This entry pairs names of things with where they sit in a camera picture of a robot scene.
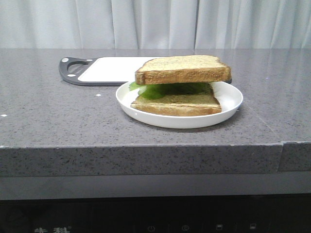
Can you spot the green lettuce leaf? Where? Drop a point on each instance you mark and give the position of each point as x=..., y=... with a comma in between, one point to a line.
x=156, y=91

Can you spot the bread slice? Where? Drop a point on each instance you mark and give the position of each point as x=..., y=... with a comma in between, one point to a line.
x=179, y=105
x=183, y=69

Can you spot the white round plate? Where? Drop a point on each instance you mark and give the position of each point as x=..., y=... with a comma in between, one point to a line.
x=229, y=97

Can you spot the white cutting board black rim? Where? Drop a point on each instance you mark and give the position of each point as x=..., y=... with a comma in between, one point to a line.
x=105, y=71

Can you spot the grey white curtain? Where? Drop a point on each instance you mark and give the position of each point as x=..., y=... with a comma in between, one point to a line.
x=155, y=24

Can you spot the black appliance control panel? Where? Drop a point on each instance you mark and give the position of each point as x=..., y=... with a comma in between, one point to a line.
x=196, y=214

